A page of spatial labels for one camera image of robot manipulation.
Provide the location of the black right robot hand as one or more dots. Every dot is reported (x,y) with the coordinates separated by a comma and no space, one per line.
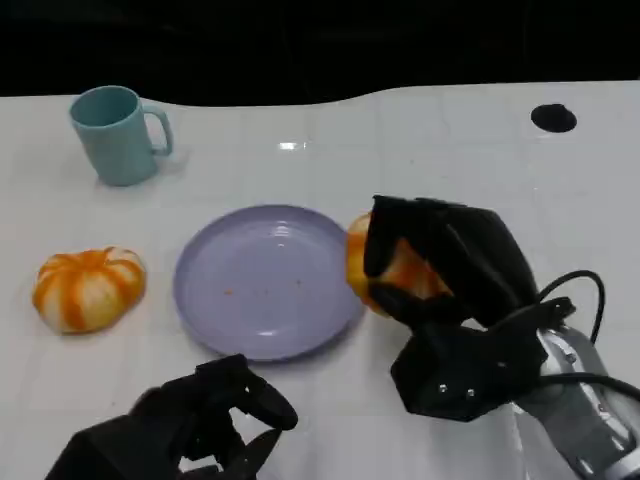
(480,260)

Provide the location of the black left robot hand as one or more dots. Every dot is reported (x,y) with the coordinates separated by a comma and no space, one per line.
(210,400)

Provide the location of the orange white toy bread roll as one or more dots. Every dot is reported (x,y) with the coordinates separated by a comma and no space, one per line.
(356,255)
(90,290)

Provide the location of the lilac plate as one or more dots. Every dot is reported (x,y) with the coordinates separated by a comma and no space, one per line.
(260,280)

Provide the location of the pale green mug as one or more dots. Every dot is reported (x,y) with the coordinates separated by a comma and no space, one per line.
(120,150)

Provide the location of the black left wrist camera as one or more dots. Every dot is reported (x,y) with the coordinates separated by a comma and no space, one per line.
(110,450)

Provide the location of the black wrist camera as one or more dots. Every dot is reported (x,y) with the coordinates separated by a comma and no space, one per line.
(110,450)
(450,370)

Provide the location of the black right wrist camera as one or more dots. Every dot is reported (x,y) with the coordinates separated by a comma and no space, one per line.
(450,370)

